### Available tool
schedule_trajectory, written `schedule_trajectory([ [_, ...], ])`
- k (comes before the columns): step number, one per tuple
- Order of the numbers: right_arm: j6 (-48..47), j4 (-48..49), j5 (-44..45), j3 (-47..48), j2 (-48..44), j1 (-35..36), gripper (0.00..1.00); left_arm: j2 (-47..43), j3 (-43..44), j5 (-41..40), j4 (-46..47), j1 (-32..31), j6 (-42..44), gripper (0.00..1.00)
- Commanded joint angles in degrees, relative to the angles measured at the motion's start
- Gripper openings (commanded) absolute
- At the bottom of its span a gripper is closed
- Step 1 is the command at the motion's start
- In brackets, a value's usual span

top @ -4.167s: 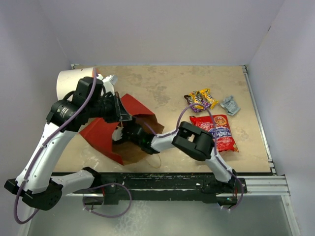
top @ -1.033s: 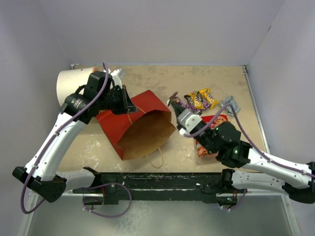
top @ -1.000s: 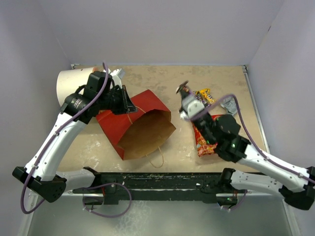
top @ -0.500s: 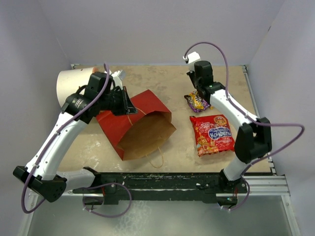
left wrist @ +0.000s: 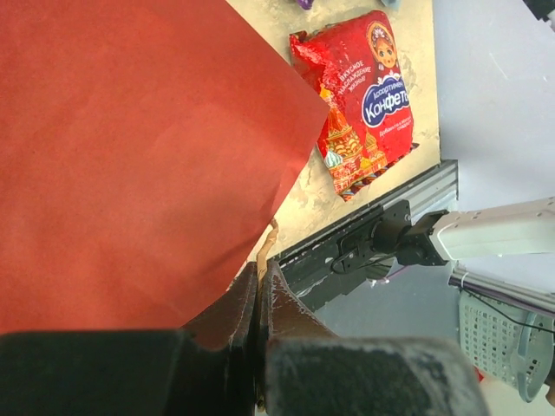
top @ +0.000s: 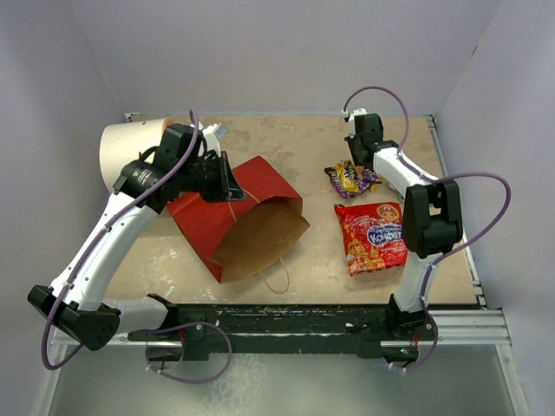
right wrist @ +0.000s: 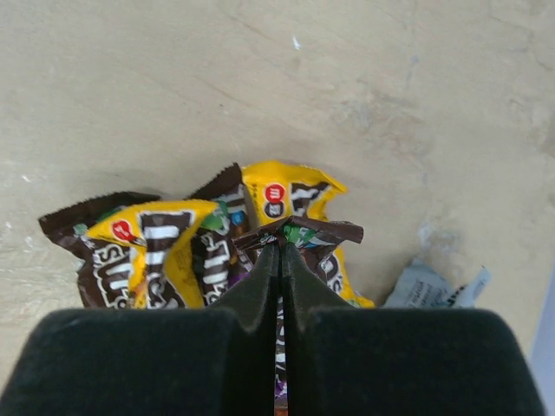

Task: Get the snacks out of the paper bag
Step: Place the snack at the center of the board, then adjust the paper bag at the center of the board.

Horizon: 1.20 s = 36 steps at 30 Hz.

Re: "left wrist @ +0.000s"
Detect red brown paper bag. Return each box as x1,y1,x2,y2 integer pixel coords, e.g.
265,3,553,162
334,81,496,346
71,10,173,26
1,1,328,333

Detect purple brown M&M's packet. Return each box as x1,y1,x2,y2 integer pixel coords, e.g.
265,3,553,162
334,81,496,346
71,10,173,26
296,0,314,10

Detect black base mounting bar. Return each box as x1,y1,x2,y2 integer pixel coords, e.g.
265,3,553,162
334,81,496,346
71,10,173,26
273,199,411,311

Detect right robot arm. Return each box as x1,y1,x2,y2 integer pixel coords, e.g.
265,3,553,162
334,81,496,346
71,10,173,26
369,197,554,266

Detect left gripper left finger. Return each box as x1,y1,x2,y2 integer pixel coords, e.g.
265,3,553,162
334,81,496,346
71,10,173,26
1,263,258,415

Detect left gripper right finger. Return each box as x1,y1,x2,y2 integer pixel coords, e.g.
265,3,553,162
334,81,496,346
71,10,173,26
259,260,488,415

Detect white silver snack packet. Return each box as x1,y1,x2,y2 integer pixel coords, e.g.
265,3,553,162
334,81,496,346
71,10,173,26
382,0,401,10

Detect aluminium frame rails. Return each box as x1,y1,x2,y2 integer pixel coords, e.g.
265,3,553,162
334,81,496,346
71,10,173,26
363,160,554,311

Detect red candy snack bag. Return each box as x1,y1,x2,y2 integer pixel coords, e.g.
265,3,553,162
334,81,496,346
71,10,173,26
289,10,415,200

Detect grey round device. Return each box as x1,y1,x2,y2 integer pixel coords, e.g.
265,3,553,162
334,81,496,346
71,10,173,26
514,312,554,403

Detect white perforated plastic basket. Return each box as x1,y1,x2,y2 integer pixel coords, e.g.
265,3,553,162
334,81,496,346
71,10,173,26
459,290,536,387

